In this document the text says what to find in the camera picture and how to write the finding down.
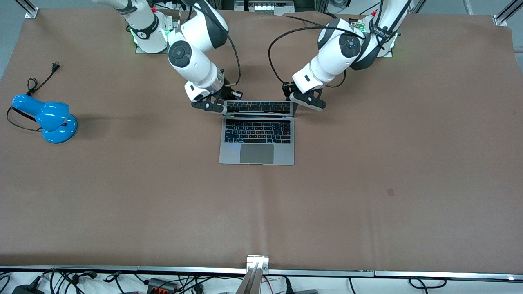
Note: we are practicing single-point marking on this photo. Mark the aluminium profile bar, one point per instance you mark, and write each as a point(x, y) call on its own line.
point(255, 277)

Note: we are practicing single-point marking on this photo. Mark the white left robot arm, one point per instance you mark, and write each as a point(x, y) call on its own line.
point(339, 53)

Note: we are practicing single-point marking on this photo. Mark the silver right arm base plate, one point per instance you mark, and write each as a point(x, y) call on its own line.
point(139, 50)

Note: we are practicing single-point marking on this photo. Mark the blue desk lamp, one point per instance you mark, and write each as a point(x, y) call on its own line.
point(57, 126)

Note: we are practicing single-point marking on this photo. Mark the white power strip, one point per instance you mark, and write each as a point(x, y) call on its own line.
point(269, 7)

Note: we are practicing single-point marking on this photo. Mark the grey aluminium laptop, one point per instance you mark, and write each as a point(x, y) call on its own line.
point(256, 143)

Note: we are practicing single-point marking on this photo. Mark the black power adapter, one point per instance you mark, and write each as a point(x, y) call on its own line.
point(26, 290)

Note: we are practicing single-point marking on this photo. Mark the aluminium corner frame post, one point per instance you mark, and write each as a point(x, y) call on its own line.
point(27, 9)
point(506, 12)

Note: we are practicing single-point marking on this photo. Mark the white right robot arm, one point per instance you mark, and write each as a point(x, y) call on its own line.
point(192, 65)

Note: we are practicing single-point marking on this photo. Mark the orange black connector block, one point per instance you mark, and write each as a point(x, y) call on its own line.
point(161, 285)

